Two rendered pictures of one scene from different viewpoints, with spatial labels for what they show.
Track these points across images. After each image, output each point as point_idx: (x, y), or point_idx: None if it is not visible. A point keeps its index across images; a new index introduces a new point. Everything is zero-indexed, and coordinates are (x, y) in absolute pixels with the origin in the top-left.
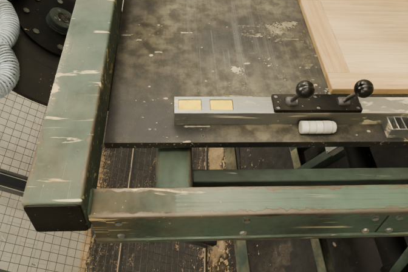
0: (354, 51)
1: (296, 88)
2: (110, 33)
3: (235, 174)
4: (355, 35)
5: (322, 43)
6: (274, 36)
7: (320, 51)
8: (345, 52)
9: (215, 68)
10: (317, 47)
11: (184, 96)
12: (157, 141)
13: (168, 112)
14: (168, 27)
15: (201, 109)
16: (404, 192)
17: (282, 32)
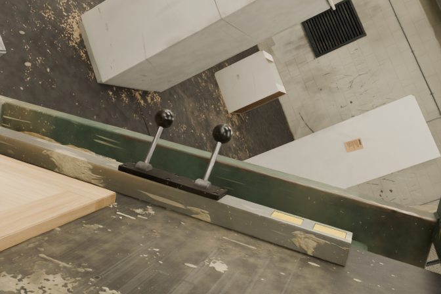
0: (3, 197)
1: (231, 134)
2: None
3: None
4: None
5: (31, 217)
6: (79, 276)
7: (58, 214)
8: (20, 201)
9: (256, 280)
10: (49, 218)
11: (335, 237)
12: (370, 252)
13: (354, 266)
14: None
15: (315, 224)
16: (174, 146)
17: (49, 275)
